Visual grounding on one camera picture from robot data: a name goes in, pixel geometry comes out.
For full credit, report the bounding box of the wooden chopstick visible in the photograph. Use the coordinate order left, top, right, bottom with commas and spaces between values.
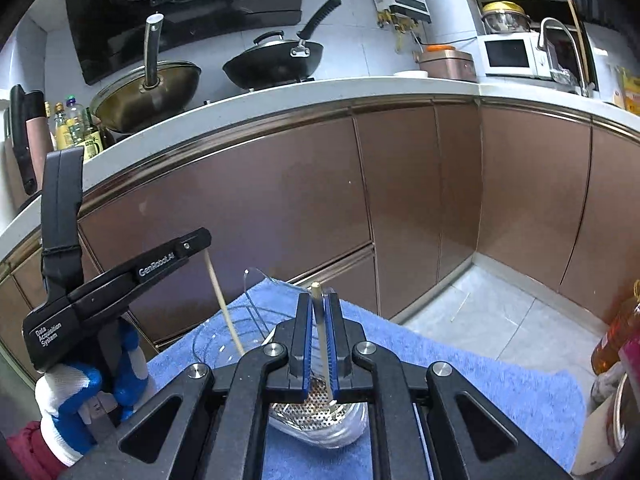
203, 249, 245, 356

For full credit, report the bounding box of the dark red sleeve forearm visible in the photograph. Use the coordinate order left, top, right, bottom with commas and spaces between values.
6, 422, 67, 480

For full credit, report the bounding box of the chrome kitchen faucet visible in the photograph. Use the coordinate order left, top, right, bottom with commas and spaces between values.
537, 18, 594, 98

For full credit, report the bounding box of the blue white gloved left hand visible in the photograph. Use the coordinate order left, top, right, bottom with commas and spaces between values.
35, 318, 156, 467

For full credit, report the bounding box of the blue towel mat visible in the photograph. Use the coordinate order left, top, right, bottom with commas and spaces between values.
145, 278, 587, 480

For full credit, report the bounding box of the clear plastic utensil holder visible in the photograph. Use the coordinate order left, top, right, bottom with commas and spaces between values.
209, 283, 368, 456

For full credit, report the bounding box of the yellow oil bottle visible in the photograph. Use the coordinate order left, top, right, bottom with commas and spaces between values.
54, 102, 75, 151

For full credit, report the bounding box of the bronze wok with lid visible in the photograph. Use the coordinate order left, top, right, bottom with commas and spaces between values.
90, 13, 202, 136

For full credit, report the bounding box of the beige floor container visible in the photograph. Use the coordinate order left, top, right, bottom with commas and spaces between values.
570, 362, 639, 478

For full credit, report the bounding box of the orange oil bottle on floor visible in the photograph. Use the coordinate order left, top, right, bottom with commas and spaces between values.
591, 280, 640, 375

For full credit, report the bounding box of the black wok with lid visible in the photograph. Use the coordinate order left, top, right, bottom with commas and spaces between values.
222, 0, 342, 90

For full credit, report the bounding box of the black range hood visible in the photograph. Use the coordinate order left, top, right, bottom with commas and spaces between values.
65, 0, 302, 84

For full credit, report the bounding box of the white microwave oven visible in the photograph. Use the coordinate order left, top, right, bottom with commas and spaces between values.
477, 32, 551, 80

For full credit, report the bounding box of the glass pot with yellow lid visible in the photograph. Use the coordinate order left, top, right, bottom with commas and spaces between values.
482, 0, 530, 34

